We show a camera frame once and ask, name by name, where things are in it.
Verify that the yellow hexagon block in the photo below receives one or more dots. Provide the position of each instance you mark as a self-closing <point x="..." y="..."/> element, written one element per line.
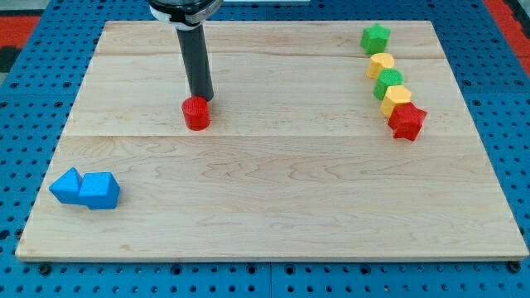
<point x="396" y="95"/>

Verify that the red star block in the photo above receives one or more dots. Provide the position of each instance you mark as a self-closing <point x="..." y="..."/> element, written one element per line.
<point x="406" y="121"/>

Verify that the wooden board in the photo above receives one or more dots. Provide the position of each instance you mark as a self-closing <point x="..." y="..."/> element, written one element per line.
<point x="298" y="163"/>

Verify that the blue cube block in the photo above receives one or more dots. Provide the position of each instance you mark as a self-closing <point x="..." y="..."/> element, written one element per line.
<point x="99" y="190"/>

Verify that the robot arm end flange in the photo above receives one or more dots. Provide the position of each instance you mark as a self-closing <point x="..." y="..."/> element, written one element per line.
<point x="184" y="15"/>

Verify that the yellow heart block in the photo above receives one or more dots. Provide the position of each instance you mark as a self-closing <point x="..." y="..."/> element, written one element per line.
<point x="379" y="62"/>

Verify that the red cylinder block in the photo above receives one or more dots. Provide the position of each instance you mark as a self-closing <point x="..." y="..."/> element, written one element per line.
<point x="196" y="113"/>

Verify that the blue triangle block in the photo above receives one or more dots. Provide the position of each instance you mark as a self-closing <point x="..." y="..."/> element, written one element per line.
<point x="66" y="188"/>

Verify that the green star block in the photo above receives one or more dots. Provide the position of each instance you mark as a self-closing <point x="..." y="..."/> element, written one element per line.
<point x="375" y="38"/>

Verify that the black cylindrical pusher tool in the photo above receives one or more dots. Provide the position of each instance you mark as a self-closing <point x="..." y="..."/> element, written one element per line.
<point x="195" y="58"/>

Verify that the green circle block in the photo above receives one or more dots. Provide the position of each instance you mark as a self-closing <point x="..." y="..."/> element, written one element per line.
<point x="387" y="77"/>

